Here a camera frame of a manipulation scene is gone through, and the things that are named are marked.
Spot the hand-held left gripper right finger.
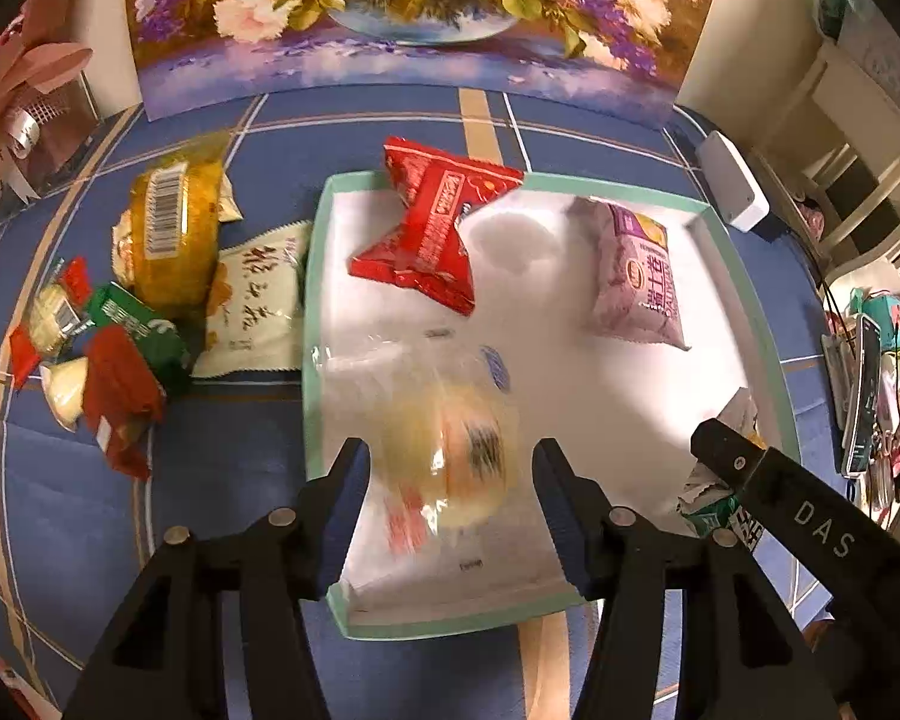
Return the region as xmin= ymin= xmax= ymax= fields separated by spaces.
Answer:
xmin=531 ymin=437 xmax=841 ymax=720

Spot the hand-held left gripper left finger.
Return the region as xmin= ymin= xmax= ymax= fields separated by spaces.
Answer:
xmin=60 ymin=437 xmax=372 ymax=720

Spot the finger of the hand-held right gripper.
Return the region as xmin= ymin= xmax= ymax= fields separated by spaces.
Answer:
xmin=690 ymin=418 xmax=777 ymax=500

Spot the green and white snack packet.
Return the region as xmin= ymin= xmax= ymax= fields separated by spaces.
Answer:
xmin=679 ymin=388 xmax=766 ymax=548

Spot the white tray with green rim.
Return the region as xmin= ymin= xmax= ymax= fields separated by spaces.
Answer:
xmin=302 ymin=171 xmax=802 ymax=642

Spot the clear bun packet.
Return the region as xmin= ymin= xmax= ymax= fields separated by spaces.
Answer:
xmin=311 ymin=337 xmax=586 ymax=612

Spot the red and white snack packet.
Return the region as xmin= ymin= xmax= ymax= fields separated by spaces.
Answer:
xmin=40 ymin=326 xmax=167 ymax=481

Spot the dark green snack packet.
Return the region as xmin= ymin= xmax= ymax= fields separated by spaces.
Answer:
xmin=88 ymin=283 xmax=194 ymax=396

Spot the yellow packet with barcode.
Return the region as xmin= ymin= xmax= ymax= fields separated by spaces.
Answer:
xmin=112 ymin=136 xmax=242 ymax=308

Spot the yellow candy with red ends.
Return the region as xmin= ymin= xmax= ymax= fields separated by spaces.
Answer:
xmin=7 ymin=256 xmax=95 ymax=391

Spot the white phone stand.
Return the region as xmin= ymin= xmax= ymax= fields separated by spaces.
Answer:
xmin=821 ymin=330 xmax=856 ymax=466

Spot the black smartphone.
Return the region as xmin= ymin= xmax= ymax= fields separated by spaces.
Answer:
xmin=844 ymin=313 xmax=882 ymax=477

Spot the blue plaid tablecloth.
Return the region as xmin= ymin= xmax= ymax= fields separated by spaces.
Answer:
xmin=0 ymin=90 xmax=871 ymax=720

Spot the pink snack packet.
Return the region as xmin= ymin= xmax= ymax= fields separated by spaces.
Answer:
xmin=568 ymin=196 xmax=692 ymax=352

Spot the teal toy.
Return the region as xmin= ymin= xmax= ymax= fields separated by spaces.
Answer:
xmin=859 ymin=292 xmax=900 ymax=350

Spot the cream white snack packet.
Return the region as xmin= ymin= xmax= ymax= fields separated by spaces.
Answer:
xmin=193 ymin=221 xmax=314 ymax=380

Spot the pink cloth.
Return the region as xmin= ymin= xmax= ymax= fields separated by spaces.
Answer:
xmin=795 ymin=191 xmax=827 ymax=241

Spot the white power adapter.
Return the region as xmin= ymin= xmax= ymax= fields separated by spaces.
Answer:
xmin=696 ymin=131 xmax=770 ymax=232

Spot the gold wrapped candy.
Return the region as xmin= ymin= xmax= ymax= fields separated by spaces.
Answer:
xmin=111 ymin=208 xmax=140 ymax=282

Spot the flower painting poster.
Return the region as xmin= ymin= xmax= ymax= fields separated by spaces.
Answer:
xmin=124 ymin=0 xmax=730 ymax=128

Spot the black cable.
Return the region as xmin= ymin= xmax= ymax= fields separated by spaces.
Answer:
xmin=817 ymin=270 xmax=845 ymax=335

